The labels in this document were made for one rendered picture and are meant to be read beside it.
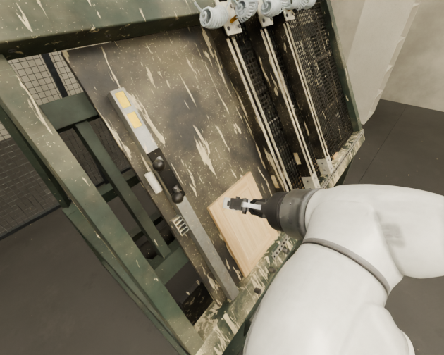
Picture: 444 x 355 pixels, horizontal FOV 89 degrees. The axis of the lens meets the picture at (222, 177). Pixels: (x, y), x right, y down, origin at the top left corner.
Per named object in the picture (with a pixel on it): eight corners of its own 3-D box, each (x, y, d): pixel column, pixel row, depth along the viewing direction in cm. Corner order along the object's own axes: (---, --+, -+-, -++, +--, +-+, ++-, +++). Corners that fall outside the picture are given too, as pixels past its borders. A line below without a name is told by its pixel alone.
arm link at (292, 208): (307, 182, 34) (278, 182, 39) (299, 244, 33) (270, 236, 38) (342, 194, 39) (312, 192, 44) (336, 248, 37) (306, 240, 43)
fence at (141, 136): (227, 298, 102) (232, 301, 99) (106, 95, 74) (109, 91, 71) (233, 289, 105) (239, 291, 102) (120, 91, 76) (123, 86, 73)
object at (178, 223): (177, 234, 88) (182, 236, 86) (169, 220, 86) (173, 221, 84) (185, 228, 90) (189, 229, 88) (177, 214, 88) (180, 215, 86)
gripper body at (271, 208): (312, 196, 43) (277, 194, 51) (280, 187, 39) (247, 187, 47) (307, 236, 42) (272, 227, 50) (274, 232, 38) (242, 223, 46)
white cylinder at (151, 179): (142, 175, 80) (153, 194, 83) (146, 174, 78) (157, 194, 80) (149, 170, 82) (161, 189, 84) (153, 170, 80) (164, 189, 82)
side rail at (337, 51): (347, 133, 214) (359, 131, 205) (311, 7, 180) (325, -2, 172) (349, 129, 218) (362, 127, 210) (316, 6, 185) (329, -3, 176)
